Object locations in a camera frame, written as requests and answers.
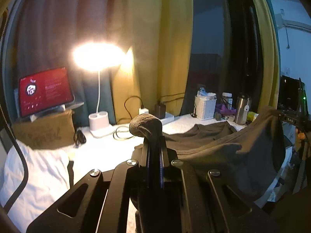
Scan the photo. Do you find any stainless steel tumbler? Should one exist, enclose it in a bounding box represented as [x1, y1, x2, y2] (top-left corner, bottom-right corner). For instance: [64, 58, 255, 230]
[234, 93, 252, 125]

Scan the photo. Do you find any white power strip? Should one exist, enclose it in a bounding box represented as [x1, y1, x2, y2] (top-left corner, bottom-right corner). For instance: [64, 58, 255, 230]
[160, 112, 175, 125]

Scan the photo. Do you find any black charger adapter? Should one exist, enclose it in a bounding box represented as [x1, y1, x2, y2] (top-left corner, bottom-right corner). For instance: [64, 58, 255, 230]
[154, 101, 166, 119]

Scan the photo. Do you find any dark grey printed t-shirt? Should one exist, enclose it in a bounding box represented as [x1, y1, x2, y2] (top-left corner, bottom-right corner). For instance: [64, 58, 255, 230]
[129, 106, 286, 201]

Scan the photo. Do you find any clear jar with white lid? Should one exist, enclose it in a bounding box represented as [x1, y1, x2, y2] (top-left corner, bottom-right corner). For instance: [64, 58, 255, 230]
[222, 92, 232, 110]

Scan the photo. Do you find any white desk lamp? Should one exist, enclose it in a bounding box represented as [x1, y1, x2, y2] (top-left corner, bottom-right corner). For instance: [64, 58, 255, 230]
[73, 42, 124, 138]

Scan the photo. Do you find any yellow curtain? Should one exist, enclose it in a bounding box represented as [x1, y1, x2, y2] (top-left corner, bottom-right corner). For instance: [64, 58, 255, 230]
[107, 0, 280, 124]

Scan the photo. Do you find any black braided cable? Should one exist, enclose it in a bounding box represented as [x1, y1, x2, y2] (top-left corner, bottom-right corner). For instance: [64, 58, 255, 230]
[0, 101, 30, 214]

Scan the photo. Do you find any black coiled charging cable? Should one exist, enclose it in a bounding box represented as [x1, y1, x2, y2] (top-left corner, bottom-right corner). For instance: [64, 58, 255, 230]
[114, 95, 147, 141]

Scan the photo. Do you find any white perforated basket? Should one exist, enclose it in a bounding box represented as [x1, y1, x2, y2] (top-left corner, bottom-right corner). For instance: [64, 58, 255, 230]
[194, 91, 217, 120]

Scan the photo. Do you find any white folded garment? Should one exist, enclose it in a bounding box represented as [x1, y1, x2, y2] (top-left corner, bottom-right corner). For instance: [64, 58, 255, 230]
[1, 141, 70, 232]

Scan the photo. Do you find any gloved right hand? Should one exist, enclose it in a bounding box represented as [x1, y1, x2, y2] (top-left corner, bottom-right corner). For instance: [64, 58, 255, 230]
[295, 127, 308, 143]

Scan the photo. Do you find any black strap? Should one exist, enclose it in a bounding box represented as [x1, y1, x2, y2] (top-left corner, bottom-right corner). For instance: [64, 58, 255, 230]
[67, 159, 75, 190]

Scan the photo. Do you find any tablet with red screen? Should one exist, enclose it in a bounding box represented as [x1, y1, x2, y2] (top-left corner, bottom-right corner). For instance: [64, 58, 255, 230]
[18, 67, 74, 118]

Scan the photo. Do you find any white charger adapter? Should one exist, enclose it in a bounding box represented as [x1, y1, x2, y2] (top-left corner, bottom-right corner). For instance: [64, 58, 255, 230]
[139, 106, 149, 115]

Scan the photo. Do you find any brown cardboard box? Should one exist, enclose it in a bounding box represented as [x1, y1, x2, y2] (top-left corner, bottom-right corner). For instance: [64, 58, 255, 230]
[12, 110, 75, 150]

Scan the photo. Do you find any small black cable bundle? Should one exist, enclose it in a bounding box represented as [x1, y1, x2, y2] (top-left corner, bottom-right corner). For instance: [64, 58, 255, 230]
[73, 128, 87, 147]

